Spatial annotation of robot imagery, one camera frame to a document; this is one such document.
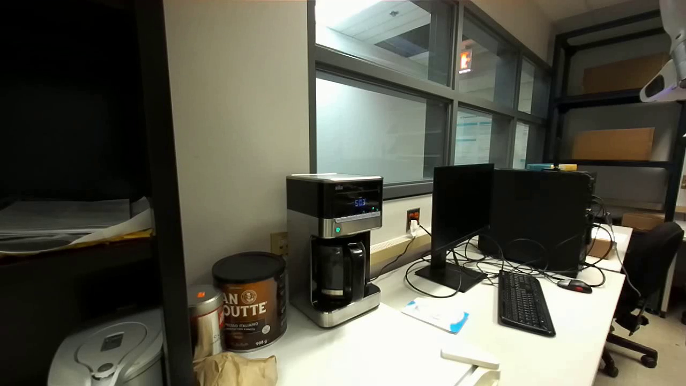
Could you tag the white rounded kitchen appliance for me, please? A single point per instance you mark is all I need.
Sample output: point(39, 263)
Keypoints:
point(108, 355)

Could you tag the white blue paper packet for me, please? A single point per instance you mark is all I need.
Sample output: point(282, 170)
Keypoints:
point(435, 314)

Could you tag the wall power outlet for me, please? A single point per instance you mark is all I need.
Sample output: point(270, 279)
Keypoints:
point(413, 220)

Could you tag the flat cardboard box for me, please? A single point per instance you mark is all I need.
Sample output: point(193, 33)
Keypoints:
point(613, 142)
point(623, 73)

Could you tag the brown coffee can black lid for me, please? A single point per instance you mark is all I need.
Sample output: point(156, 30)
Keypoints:
point(250, 308)

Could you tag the grey window frame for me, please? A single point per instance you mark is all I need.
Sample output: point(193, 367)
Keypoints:
point(387, 71)

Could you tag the black keyboard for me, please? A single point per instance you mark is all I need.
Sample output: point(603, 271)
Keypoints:
point(525, 303)

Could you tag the large black computer case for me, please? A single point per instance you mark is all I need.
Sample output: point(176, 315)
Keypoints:
point(538, 218)

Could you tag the black office chair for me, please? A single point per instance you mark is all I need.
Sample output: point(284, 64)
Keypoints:
point(650, 269)

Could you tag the black shelf unit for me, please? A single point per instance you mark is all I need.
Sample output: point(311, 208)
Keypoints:
point(165, 178)

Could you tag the yellow teal items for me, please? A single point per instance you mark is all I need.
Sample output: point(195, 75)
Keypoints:
point(551, 165)

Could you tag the stack of white papers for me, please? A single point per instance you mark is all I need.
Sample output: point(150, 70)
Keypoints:
point(65, 223)

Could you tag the crumpled brown paper bag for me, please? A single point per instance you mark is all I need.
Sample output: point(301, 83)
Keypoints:
point(236, 370)

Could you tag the small silver tin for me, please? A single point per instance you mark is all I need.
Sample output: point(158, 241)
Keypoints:
point(207, 322)

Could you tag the black metal storage rack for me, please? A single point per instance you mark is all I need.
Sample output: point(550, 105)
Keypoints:
point(613, 99)

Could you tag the glass coffee carafe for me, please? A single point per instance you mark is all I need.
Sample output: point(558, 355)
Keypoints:
point(336, 273)

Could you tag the black computer mouse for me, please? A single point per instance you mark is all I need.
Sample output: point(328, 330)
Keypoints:
point(577, 285)

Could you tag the white flat plastic object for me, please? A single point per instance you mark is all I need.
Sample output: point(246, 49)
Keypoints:
point(467, 356)

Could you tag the black silver coffee maker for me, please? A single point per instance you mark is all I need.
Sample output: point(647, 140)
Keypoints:
point(334, 199)

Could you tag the black computer monitor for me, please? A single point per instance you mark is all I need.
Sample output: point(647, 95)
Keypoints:
point(462, 204)

